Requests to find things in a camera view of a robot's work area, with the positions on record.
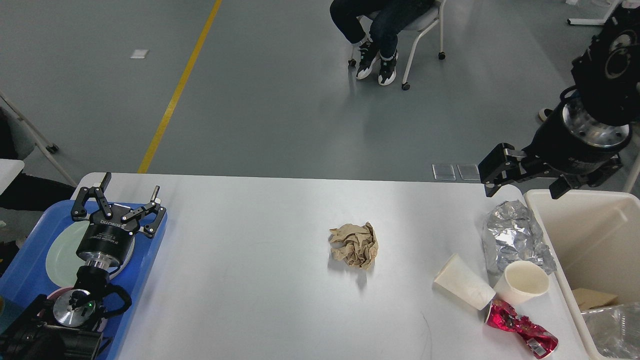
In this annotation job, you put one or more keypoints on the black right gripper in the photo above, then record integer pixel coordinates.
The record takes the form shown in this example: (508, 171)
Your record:
(571, 145)

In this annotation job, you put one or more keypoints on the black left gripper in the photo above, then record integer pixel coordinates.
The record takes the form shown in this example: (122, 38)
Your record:
(106, 240)

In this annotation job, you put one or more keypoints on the green plate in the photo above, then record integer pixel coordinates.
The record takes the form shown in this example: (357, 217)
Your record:
(62, 262)

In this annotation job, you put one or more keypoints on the pink mug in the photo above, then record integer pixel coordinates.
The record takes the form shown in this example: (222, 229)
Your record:
(58, 293)

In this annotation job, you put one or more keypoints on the brown paper bag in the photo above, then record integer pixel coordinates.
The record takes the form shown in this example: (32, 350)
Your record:
(588, 299)

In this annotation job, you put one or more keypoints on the aluminium foil tray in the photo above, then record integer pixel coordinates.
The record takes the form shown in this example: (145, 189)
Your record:
(615, 330)

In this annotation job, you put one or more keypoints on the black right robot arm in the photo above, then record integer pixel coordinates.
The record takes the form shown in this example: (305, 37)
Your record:
(606, 76)

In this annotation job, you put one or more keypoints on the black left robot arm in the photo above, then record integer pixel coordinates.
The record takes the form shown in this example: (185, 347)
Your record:
(71, 327)

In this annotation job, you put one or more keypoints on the pink plate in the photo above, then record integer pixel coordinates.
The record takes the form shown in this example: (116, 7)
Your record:
(115, 271)

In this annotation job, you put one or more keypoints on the person in blue jeans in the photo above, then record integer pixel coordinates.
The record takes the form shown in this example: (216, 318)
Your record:
(543, 114)

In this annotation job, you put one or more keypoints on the beige plastic bin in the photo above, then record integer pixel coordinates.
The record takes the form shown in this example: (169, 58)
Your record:
(595, 238)

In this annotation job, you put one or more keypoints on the seated person in black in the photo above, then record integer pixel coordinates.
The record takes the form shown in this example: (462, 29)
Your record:
(27, 192)

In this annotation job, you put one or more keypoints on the floor socket plate right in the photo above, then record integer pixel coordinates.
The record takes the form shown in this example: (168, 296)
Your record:
(469, 172)

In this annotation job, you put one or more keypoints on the floor socket plate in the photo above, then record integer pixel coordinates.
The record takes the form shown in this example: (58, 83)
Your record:
(444, 172)
(469, 172)

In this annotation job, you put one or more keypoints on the blue plastic tray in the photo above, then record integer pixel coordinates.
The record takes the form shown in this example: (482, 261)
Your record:
(26, 276)

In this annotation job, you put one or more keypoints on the floor socket plate left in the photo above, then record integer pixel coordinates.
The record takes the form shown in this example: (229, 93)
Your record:
(444, 172)

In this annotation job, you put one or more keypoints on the upright white paper cup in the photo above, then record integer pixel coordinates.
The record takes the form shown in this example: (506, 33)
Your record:
(520, 282)

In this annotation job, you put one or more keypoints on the white paper on floor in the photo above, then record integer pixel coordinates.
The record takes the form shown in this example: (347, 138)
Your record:
(139, 53)

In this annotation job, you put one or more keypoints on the red foil wrapper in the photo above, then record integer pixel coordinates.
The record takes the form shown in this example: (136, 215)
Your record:
(503, 316)

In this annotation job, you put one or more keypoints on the white office chair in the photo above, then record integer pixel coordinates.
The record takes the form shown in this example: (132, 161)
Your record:
(433, 18)

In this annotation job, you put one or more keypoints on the crumpled brown paper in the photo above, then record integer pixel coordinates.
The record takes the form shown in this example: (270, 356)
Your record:
(357, 245)

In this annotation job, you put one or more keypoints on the walking person black trousers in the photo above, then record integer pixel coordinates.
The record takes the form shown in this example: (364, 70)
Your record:
(372, 27)

